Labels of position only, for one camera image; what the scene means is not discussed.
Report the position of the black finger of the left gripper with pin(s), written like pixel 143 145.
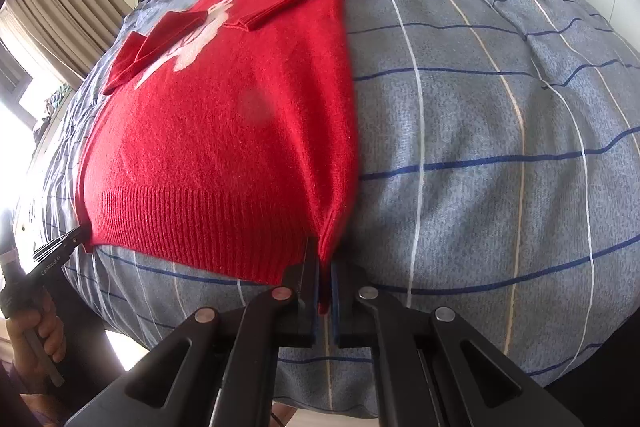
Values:
pixel 63 245

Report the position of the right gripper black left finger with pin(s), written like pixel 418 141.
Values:
pixel 216 368

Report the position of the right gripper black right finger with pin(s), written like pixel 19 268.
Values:
pixel 434 368

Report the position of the red knit sweater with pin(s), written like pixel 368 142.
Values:
pixel 228 139

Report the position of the person's left hand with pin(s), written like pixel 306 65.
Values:
pixel 49 328

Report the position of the clutter on window sill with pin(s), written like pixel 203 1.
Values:
pixel 53 104

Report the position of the grey plaid duvet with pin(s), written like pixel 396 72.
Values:
pixel 498 176

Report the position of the beige curtain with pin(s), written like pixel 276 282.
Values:
pixel 72 34

